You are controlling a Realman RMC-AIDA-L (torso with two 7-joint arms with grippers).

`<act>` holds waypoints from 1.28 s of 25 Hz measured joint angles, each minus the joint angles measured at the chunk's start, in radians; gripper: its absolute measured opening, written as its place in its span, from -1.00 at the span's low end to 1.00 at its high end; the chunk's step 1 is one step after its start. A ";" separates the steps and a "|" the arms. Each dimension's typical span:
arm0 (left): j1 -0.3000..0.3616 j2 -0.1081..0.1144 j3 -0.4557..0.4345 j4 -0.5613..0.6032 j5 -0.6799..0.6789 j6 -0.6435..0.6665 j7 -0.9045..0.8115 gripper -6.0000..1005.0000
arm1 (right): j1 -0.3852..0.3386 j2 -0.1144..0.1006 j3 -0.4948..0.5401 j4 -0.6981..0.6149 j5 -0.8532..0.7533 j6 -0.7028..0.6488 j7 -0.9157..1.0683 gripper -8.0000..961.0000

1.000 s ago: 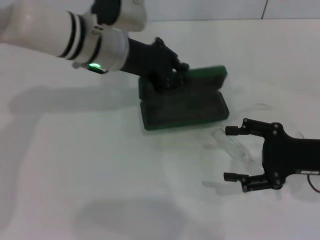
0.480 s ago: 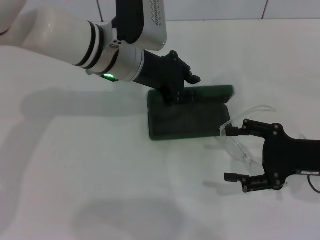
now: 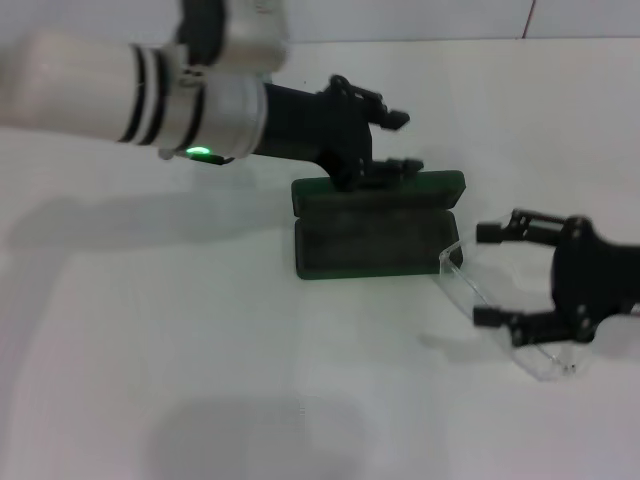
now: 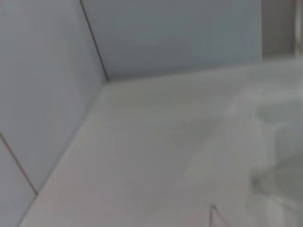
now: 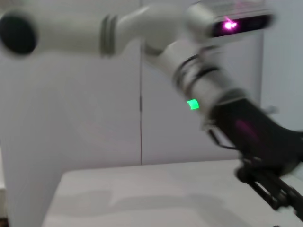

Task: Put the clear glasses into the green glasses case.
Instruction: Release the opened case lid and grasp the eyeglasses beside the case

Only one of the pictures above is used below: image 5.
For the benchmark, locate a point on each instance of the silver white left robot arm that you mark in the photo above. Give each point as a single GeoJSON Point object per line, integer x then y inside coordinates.
{"type": "Point", "coordinates": [71, 30]}

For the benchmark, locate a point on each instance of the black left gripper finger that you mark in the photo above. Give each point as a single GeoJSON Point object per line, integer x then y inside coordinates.
{"type": "Point", "coordinates": [265, 182]}

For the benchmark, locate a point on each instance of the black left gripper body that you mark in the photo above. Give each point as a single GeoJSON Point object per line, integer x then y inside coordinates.
{"type": "Point", "coordinates": [255, 132]}

